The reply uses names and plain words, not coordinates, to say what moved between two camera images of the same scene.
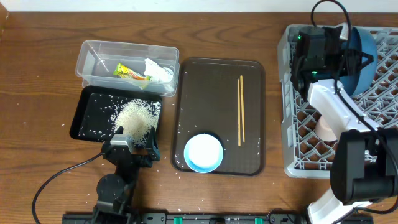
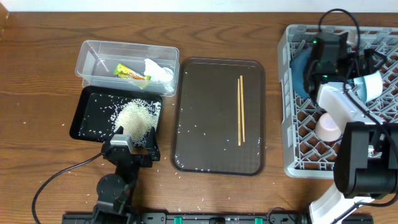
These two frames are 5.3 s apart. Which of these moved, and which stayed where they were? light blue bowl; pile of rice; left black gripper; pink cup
Moved: light blue bowl
Stayed: left black gripper; pink cup; pile of rice
